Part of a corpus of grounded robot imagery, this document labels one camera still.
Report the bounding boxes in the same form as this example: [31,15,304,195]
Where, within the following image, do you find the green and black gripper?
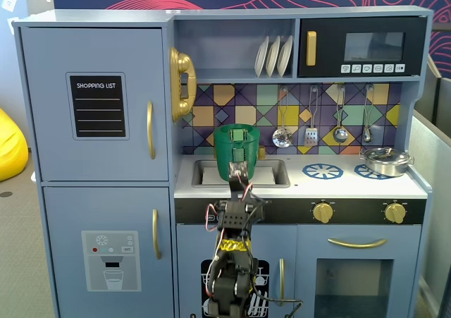
[228,129,250,182]

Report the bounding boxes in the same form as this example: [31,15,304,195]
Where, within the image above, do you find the green recipient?
[214,123,261,181]

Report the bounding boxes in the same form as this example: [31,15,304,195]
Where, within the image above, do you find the steel pot lid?
[362,147,409,164]

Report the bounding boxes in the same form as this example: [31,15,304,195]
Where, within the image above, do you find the steel skimmer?
[271,87,294,149]

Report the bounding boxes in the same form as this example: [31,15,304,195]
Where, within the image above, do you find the grey toy sink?
[192,158,290,188]

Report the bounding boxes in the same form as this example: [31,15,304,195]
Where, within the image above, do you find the steel slotted spatula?
[304,87,320,147]

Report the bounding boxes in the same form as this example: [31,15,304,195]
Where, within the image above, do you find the white toy plate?
[264,35,282,78]
[254,35,271,78]
[276,35,294,78]

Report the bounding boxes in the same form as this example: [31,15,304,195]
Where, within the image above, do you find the gold toy telephone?
[169,47,197,123]

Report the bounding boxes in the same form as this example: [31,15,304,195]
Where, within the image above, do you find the steel ladle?
[333,85,349,144]

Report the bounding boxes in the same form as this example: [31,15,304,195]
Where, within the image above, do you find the yellow tape band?
[217,239,252,252]

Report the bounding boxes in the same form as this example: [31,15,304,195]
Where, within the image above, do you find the gold stove knob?
[311,201,335,224]
[383,201,408,224]

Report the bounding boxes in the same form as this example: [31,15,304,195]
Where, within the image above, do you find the blue dishwasher door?
[175,224,299,318]

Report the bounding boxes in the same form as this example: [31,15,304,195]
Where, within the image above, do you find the steel spoon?
[362,84,375,143]

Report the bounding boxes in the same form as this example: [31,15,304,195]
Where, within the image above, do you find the blue oven door with window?
[297,225,422,318]

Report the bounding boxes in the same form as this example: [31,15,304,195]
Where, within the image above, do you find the black toy microwave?
[297,16,428,78]

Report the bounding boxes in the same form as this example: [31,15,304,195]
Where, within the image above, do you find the black shopping list board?
[66,72,130,141]

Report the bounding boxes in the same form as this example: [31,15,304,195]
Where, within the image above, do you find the steel toy pot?
[359,147,414,178]

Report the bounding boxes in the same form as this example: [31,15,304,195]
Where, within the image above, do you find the black dishwasher sticker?
[200,259,271,318]

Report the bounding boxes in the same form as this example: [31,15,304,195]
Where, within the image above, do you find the grey ice dispenser panel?
[81,230,142,293]

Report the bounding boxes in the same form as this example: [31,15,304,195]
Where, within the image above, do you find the blue toy kitchen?
[12,6,434,318]

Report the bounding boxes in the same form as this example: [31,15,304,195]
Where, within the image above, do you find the large blue fridge door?
[20,27,170,182]

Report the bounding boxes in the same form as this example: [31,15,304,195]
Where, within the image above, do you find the blue freezer door with dispenser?
[42,186,175,318]

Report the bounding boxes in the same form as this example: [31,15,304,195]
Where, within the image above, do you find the grey desk divider panel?
[410,63,451,318]

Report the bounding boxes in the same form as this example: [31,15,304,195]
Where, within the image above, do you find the yellow beanbag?
[0,108,29,182]

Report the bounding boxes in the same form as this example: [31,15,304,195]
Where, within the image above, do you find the white red servo cable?
[205,204,220,231]
[235,172,266,207]
[205,254,226,300]

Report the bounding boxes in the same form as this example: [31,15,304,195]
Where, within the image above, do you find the gold fridge door handle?
[146,101,156,160]

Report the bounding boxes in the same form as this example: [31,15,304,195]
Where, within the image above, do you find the gold microwave handle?
[305,30,317,67]

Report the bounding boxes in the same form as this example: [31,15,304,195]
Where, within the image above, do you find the gold freezer door handle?
[152,208,162,261]

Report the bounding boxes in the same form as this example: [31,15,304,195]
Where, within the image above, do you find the gold dishwasher door handle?
[278,257,285,307]

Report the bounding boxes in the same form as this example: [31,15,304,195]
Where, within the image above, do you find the gold oven handle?
[327,238,388,249]

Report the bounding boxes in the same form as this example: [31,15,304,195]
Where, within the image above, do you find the black looped cable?
[253,292,304,318]

